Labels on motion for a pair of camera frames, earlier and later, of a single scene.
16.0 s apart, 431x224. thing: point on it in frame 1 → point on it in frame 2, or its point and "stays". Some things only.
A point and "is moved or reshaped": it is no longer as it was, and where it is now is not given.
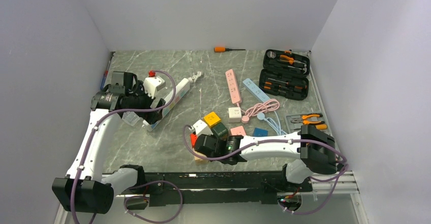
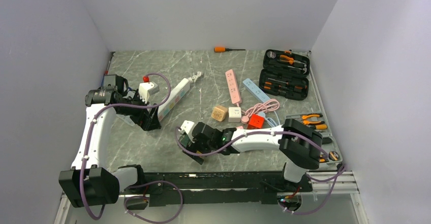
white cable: x=193 y=78 stays
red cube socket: x=193 y=137 is moved or reshaped
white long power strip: x=181 y=90 stays
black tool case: x=285 y=73 stays
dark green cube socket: x=220 y=130 is moved or reshaped
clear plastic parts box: x=130 y=117 stays
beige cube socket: x=199 y=160 is moved or reshaped
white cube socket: x=235 y=115 stays
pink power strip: x=233 y=88 stays
